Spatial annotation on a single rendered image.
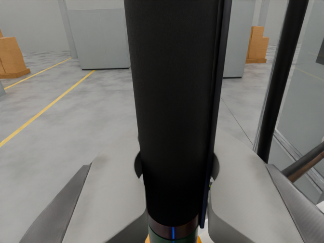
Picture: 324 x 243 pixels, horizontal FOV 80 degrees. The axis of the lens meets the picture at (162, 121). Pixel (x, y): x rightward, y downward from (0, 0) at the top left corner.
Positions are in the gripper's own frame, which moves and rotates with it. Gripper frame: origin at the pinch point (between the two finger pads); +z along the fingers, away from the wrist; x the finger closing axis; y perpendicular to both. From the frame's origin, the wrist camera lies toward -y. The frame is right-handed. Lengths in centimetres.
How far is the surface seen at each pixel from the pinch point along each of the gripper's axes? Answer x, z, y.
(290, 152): 70, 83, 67
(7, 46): -519, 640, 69
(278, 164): 71, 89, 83
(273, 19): 582, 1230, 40
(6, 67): -547, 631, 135
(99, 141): -113, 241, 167
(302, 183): 71, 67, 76
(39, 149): -197, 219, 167
